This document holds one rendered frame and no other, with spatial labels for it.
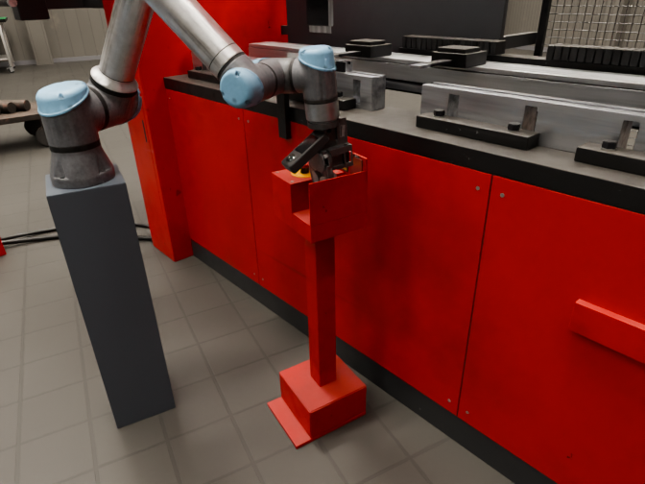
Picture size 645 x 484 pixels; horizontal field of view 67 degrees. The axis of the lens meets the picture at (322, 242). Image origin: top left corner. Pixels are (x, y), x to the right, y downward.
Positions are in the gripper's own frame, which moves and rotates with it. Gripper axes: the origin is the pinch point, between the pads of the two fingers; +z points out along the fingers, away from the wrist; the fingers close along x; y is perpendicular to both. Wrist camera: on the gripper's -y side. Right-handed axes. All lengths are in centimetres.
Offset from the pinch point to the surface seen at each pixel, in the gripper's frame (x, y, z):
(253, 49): 120, 39, -20
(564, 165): -40, 33, -11
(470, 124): -14.3, 33.6, -14.4
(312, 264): 4.0, -3.1, 18.7
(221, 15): 133, 31, -34
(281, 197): 9.7, -6.5, -0.1
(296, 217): 2.3, -6.7, 2.6
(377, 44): 47, 53, -25
